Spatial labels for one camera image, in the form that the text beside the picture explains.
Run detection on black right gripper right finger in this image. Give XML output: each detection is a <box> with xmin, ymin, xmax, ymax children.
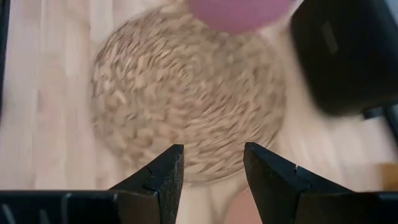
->
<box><xmin>243</xmin><ymin>142</ymin><xmax>398</xmax><ymax>224</ymax></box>

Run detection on black rounded box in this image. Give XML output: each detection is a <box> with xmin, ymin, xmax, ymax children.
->
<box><xmin>290</xmin><ymin>0</ymin><xmax>398</xmax><ymax>116</ymax></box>

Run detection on pink plastic bowl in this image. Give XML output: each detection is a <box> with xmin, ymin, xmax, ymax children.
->
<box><xmin>188</xmin><ymin>0</ymin><xmax>293</xmax><ymax>34</ymax></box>

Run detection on round woven straw placemat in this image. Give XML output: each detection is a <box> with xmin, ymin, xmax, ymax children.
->
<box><xmin>90</xmin><ymin>2</ymin><xmax>287</xmax><ymax>187</ymax></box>

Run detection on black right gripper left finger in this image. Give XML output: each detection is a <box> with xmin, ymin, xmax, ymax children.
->
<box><xmin>0</xmin><ymin>143</ymin><xmax>185</xmax><ymax>224</ymax></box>

